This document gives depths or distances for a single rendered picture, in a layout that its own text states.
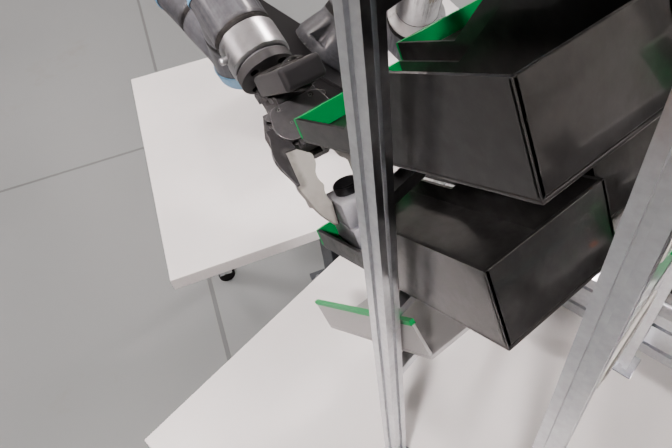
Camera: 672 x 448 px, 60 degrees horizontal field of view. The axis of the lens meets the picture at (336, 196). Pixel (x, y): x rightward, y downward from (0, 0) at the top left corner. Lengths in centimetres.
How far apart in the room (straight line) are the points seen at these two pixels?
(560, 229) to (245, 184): 86
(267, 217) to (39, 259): 155
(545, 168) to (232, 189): 96
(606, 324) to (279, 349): 69
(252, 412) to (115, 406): 116
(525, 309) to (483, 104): 19
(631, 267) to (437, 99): 14
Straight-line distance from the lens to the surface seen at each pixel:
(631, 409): 97
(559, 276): 47
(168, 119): 146
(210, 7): 72
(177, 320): 214
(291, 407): 93
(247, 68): 68
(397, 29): 119
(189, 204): 123
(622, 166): 54
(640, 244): 30
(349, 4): 32
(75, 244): 254
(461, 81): 32
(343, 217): 60
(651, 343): 99
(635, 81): 37
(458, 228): 60
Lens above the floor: 170
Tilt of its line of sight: 47 degrees down
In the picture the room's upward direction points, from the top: 9 degrees counter-clockwise
